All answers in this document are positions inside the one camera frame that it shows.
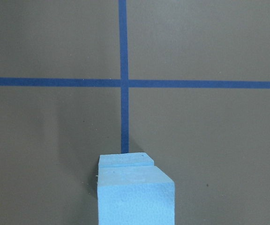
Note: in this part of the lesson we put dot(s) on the light blue block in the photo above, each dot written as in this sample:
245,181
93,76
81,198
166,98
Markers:
125,160
135,195

